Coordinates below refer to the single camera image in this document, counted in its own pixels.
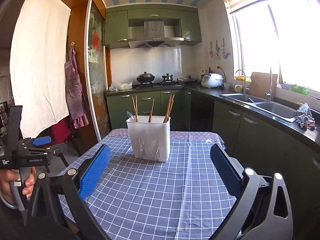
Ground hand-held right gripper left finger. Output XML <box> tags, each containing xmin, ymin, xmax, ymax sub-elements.
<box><xmin>25</xmin><ymin>144</ymin><xmax>112</xmax><ymax>240</ymax></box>

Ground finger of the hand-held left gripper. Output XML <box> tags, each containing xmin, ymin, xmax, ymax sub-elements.
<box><xmin>21</xmin><ymin>136</ymin><xmax>52</xmax><ymax>149</ymax></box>
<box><xmin>24</xmin><ymin>143</ymin><xmax>66</xmax><ymax>159</ymax></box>

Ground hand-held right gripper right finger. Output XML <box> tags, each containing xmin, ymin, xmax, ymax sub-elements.
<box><xmin>197</xmin><ymin>143</ymin><xmax>293</xmax><ymax>240</ymax></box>

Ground white plastic utensil holder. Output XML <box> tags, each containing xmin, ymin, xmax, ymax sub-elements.
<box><xmin>126</xmin><ymin>115</ymin><xmax>171</xmax><ymax>163</ymax></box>

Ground person's left hand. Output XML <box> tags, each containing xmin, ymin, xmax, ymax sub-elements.
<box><xmin>0</xmin><ymin>170</ymin><xmax>36</xmax><ymax>203</ymax></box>

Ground red chair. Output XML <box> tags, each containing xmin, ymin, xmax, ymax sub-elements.
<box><xmin>44</xmin><ymin>118</ymin><xmax>83</xmax><ymax>166</ymax></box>

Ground purple star-print tablecloth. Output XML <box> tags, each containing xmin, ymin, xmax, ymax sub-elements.
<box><xmin>107</xmin><ymin>128</ymin><xmax>225</xmax><ymax>147</ymax></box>

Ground purple checkered apron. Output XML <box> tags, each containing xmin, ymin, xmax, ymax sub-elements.
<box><xmin>64</xmin><ymin>45</ymin><xmax>90</xmax><ymax>130</ymax></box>

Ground blue checkered tablecloth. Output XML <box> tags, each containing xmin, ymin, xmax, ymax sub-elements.
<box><xmin>57</xmin><ymin>136</ymin><xmax>242</xmax><ymax>240</ymax></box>

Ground white hanging sheet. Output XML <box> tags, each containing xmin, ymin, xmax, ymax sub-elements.
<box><xmin>9</xmin><ymin>0</ymin><xmax>72</xmax><ymax>139</ymax></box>

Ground black kitchen countertop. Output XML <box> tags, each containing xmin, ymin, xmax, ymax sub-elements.
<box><xmin>105</xmin><ymin>82</ymin><xmax>320</xmax><ymax>153</ymax></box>

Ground stainless steel double sink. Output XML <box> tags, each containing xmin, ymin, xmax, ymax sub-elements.
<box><xmin>220</xmin><ymin>92</ymin><xmax>299</xmax><ymax>123</ymax></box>

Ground patterned glass sliding door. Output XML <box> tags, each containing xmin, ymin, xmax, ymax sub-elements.
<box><xmin>85</xmin><ymin>0</ymin><xmax>112</xmax><ymax>140</ymax></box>

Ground gooseneck chrome faucet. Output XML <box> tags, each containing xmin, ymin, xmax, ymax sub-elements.
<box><xmin>235</xmin><ymin>69</ymin><xmax>250</xmax><ymax>96</ymax></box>

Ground straight chrome faucet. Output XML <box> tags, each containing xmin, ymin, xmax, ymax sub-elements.
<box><xmin>265</xmin><ymin>66</ymin><xmax>273</xmax><ymax>102</ymax></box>

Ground white plastic bag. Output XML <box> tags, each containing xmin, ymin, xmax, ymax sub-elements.
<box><xmin>109</xmin><ymin>80</ymin><xmax>133</xmax><ymax>92</ymax></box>

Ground white rice cooker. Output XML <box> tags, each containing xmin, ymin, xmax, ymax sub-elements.
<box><xmin>201</xmin><ymin>73</ymin><xmax>224</xmax><ymax>89</ymax></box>

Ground wooden cutting board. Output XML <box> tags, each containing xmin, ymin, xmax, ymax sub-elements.
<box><xmin>248</xmin><ymin>72</ymin><xmax>279</xmax><ymax>99</ymax></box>

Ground crumpled grey rag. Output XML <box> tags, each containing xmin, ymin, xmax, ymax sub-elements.
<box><xmin>294</xmin><ymin>102</ymin><xmax>318</xmax><ymax>131</ymax></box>

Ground black wok with lid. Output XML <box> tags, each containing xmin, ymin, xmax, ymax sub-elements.
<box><xmin>136</xmin><ymin>71</ymin><xmax>155</xmax><ymax>84</ymax></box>

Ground gas stove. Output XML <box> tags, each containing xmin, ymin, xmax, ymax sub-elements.
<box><xmin>136</xmin><ymin>81</ymin><xmax>183</xmax><ymax>89</ymax></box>

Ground green bowl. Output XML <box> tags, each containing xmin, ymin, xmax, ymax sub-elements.
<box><xmin>291</xmin><ymin>85</ymin><xmax>309</xmax><ymax>95</ymax></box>

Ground stainless steel range hood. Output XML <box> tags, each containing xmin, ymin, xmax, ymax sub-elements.
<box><xmin>128</xmin><ymin>19</ymin><xmax>184</xmax><ymax>49</ymax></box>

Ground hanging wall utensils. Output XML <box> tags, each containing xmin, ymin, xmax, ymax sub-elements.
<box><xmin>208</xmin><ymin>38</ymin><xmax>232</xmax><ymax>61</ymax></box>

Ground green upper wall cabinets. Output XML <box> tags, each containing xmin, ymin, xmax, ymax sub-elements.
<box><xmin>104</xmin><ymin>6</ymin><xmax>202</xmax><ymax>50</ymax></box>

